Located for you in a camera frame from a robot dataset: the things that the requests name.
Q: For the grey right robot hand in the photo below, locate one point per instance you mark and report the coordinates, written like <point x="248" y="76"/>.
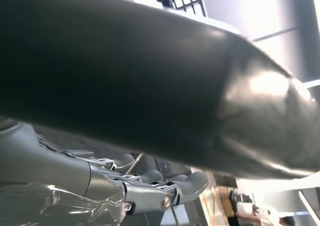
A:
<point x="149" y="85"/>

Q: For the person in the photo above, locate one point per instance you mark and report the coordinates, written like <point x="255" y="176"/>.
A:
<point x="250" y="218"/>

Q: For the brown cardboard box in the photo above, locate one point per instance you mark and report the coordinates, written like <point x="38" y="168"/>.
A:
<point x="225" y="201"/>

